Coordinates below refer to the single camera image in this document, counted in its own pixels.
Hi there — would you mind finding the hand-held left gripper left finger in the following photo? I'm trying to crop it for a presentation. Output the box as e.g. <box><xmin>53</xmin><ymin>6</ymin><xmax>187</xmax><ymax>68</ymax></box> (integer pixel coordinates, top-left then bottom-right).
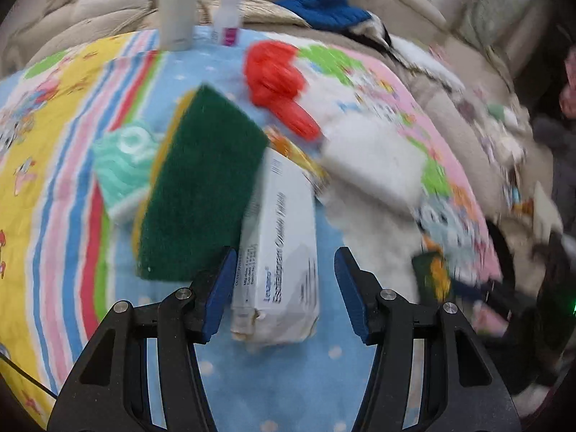
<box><xmin>47</xmin><ymin>247</ymin><xmax>238</xmax><ymax>432</ymax></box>

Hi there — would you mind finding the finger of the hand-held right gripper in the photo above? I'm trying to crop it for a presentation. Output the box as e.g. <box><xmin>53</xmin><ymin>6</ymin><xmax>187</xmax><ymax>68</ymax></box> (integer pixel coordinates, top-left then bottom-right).
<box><xmin>445</xmin><ymin>275</ymin><xmax>518</xmax><ymax>320</ymax></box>

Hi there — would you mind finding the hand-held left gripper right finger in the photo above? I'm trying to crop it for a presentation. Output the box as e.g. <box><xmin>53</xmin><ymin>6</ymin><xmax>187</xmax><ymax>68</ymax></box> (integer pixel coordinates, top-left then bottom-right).
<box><xmin>334</xmin><ymin>247</ymin><xmax>523</xmax><ymax>432</ymax></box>

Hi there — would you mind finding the green orange packet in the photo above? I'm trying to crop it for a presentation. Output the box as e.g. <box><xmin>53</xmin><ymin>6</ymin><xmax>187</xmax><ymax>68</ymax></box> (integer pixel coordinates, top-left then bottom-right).
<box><xmin>411</xmin><ymin>252</ymin><xmax>453</xmax><ymax>307</ymax></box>

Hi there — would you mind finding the white medicine box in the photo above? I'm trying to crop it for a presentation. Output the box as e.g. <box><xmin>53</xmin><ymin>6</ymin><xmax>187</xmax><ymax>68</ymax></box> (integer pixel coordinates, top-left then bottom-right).
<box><xmin>230</xmin><ymin>146</ymin><xmax>321</xmax><ymax>347</ymax></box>

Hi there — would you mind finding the green yellow scouring sponge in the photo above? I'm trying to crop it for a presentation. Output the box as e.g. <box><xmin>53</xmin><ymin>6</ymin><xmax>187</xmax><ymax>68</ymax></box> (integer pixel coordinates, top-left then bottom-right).
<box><xmin>132</xmin><ymin>85</ymin><xmax>271</xmax><ymax>280</ymax></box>

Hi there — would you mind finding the teal tissue packet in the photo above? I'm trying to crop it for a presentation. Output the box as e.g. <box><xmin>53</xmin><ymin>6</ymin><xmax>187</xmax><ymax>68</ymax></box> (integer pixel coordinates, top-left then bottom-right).
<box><xmin>92</xmin><ymin>119</ymin><xmax>165</xmax><ymax>223</ymax></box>

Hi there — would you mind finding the red plastic bag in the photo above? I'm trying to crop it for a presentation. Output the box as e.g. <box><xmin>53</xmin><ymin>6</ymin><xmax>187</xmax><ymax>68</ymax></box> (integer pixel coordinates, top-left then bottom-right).
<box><xmin>243</xmin><ymin>40</ymin><xmax>322</xmax><ymax>141</ymax></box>

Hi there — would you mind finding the crumpled white tissue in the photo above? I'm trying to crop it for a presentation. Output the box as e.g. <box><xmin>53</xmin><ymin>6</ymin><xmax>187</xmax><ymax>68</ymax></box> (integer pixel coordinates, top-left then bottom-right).
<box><xmin>324</xmin><ymin>189</ymin><xmax>424</xmax><ymax>302</ymax></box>

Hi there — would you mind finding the white foam block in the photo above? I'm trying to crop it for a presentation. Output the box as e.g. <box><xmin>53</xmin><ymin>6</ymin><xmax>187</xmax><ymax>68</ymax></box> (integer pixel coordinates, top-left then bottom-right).
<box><xmin>319</xmin><ymin>121</ymin><xmax>428</xmax><ymax>210</ymax></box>

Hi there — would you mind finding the orange yellow wrapper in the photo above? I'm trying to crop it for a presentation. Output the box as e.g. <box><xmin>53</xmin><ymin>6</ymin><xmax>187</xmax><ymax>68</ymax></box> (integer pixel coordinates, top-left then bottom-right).
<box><xmin>263</xmin><ymin>126</ymin><xmax>329</xmax><ymax>190</ymax></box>

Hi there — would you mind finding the beige tufted sofa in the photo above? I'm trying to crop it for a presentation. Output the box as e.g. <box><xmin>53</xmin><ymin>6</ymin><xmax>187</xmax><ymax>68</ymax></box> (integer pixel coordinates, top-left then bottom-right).
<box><xmin>0</xmin><ymin>0</ymin><xmax>576</xmax><ymax>253</ymax></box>

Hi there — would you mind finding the printed cartoon blanket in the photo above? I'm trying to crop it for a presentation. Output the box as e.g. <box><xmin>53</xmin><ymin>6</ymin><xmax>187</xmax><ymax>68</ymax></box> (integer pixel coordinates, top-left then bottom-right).
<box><xmin>0</xmin><ymin>24</ymin><xmax>505</xmax><ymax>432</ymax></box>

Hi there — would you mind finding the black white cloth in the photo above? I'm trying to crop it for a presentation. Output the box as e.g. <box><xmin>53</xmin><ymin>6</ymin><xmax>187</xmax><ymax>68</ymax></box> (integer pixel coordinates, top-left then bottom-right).
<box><xmin>342</xmin><ymin>20</ymin><xmax>451</xmax><ymax>82</ymax></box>

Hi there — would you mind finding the small white bottle pink label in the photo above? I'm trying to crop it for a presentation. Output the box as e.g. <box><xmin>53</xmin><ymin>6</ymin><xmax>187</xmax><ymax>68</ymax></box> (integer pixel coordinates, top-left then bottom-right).
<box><xmin>211</xmin><ymin>0</ymin><xmax>248</xmax><ymax>46</ymax></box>

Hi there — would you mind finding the blue knit cloth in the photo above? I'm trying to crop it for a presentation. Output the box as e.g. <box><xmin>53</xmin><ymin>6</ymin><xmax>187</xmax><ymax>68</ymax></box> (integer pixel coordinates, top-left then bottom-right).
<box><xmin>274</xmin><ymin>0</ymin><xmax>374</xmax><ymax>32</ymax></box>

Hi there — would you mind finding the tall white cylindrical bottle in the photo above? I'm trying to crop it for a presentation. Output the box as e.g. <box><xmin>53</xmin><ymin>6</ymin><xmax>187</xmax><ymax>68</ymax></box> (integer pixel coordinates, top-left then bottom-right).
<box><xmin>158</xmin><ymin>0</ymin><xmax>205</xmax><ymax>52</ymax></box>

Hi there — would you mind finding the black cable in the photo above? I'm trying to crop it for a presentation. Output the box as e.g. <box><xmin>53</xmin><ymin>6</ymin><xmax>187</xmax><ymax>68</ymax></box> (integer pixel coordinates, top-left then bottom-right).
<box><xmin>0</xmin><ymin>353</ymin><xmax>59</xmax><ymax>401</ymax></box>

